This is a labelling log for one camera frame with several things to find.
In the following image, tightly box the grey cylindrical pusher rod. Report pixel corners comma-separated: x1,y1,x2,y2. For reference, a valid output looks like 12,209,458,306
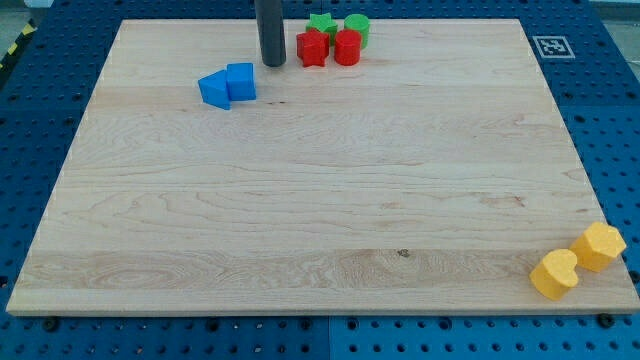
254,0,286,67

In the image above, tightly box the red cylinder block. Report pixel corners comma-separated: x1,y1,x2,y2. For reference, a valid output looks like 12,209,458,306
334,29,362,66

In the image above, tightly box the green cylinder block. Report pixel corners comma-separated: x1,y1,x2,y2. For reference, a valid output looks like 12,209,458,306
344,13,370,49

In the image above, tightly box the white fiducial marker tag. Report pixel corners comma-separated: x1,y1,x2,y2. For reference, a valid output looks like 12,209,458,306
532,35,575,60

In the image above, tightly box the green star block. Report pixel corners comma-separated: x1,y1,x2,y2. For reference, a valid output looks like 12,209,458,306
305,13,338,46

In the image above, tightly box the yellow pentagon block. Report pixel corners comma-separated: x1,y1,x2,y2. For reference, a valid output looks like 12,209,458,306
570,222,627,272

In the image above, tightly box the light wooden board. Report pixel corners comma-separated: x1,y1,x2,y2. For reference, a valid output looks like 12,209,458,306
7,19,639,317

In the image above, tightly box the red star block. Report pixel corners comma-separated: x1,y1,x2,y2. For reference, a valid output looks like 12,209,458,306
296,28,330,67

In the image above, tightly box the blue cube block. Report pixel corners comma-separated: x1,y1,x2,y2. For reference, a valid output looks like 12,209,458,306
226,63,257,101

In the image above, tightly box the yellow heart block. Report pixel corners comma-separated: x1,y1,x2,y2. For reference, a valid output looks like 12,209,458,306
529,249,579,301

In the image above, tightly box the blue triangle block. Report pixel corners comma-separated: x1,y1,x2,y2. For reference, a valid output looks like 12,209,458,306
198,70,231,110

